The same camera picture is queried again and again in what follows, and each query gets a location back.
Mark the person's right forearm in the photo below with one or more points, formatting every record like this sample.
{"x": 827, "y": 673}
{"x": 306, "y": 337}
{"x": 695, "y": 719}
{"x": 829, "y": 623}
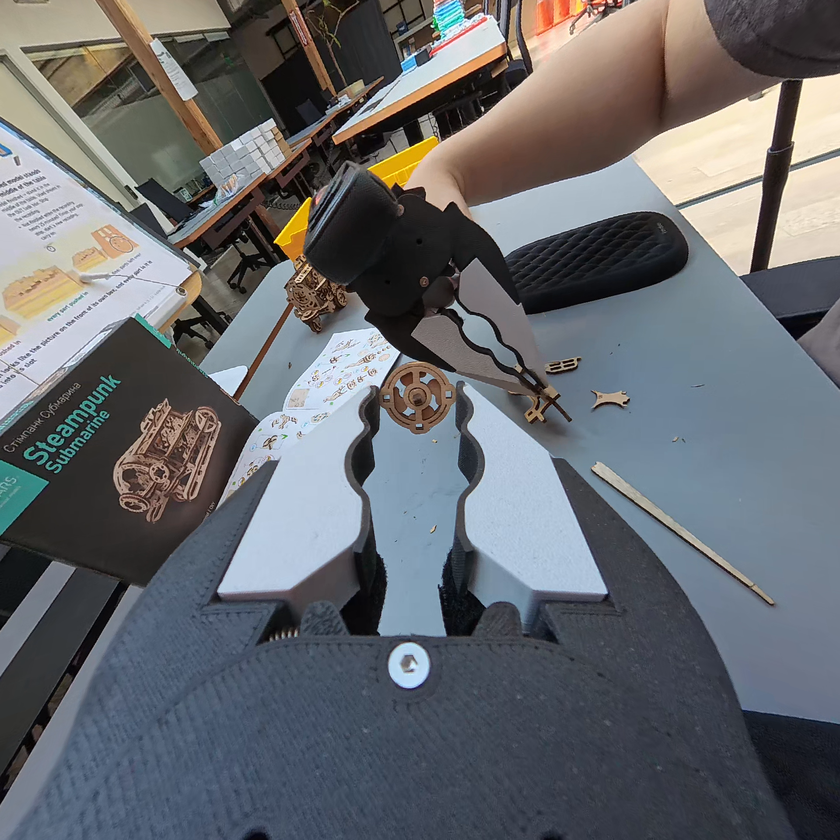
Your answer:
{"x": 558, "y": 111}

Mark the small slotted wooden part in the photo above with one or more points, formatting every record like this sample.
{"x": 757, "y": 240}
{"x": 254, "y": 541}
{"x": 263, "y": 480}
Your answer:
{"x": 562, "y": 365}

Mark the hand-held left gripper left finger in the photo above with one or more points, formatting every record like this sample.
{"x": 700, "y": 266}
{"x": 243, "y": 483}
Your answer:
{"x": 295, "y": 525}

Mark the wooden cross-shaped model part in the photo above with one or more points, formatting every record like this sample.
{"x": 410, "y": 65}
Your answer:
{"x": 539, "y": 408}

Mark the model instruction booklet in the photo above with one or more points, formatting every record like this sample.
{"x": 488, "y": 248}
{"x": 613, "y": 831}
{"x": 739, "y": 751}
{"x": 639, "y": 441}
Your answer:
{"x": 341, "y": 367}

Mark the round wooden wheel part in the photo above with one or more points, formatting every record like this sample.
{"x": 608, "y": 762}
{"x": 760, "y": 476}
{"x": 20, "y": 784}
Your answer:
{"x": 397, "y": 377}

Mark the wooden pillar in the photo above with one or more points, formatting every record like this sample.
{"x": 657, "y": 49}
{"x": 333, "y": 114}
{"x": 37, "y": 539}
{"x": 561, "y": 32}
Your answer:
{"x": 164, "y": 72}

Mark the stack of colourful boxes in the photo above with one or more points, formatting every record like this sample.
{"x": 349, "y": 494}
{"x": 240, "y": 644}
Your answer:
{"x": 459, "y": 13}

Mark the black quilted wrist rest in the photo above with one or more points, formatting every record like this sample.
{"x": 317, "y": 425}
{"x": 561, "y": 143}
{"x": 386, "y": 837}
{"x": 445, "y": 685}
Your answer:
{"x": 604, "y": 256}

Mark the black metal pole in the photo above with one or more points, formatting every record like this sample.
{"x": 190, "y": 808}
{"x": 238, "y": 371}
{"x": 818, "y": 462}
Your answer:
{"x": 778, "y": 177}

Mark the black chair armrest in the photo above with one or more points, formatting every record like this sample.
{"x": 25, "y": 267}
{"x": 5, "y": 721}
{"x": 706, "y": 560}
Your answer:
{"x": 787, "y": 295}

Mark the assembled wooden model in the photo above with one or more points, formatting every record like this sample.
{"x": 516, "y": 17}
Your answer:
{"x": 315, "y": 295}

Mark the stack of white boxes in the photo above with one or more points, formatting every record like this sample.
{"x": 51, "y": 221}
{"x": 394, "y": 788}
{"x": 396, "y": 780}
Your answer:
{"x": 243, "y": 157}

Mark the white instruction poster board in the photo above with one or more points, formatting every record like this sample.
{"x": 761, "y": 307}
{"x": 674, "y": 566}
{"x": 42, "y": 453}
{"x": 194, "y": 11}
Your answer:
{"x": 65, "y": 249}

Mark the long flat wooden stick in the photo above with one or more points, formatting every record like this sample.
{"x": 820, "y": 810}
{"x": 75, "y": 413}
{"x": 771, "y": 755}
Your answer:
{"x": 676, "y": 528}

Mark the small curved wooden part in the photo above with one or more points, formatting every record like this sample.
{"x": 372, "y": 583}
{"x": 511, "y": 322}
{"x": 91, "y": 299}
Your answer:
{"x": 610, "y": 397}

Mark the grey top workbench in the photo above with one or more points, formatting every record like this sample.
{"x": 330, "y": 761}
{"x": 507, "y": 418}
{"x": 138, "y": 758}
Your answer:
{"x": 223, "y": 203}

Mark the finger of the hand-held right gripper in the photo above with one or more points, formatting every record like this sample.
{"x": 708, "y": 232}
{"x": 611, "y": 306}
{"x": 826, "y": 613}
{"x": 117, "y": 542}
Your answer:
{"x": 443, "y": 341}
{"x": 502, "y": 308}

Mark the black model kit box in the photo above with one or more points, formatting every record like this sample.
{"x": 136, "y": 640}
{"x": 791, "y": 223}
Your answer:
{"x": 98, "y": 472}

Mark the white top workbench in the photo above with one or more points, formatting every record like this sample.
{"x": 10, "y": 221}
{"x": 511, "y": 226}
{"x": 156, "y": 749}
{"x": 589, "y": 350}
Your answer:
{"x": 433, "y": 79}

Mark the person's grey shirt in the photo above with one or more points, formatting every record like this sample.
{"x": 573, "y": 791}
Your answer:
{"x": 774, "y": 33}

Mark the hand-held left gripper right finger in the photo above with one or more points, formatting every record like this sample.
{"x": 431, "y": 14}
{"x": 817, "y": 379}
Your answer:
{"x": 531, "y": 525}

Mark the yellow plastic bin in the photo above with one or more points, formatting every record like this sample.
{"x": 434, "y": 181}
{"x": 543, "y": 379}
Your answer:
{"x": 400, "y": 164}

